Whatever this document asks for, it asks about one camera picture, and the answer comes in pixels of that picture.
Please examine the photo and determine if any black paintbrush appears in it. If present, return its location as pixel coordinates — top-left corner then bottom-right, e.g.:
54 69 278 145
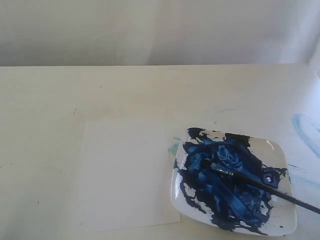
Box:
201 158 320 214

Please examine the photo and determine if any white paper sheet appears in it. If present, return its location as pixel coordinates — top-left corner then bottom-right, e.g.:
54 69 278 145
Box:
72 118 181 232

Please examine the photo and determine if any white square plate blue paint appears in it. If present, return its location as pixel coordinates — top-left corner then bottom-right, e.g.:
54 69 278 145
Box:
171 127 297 237

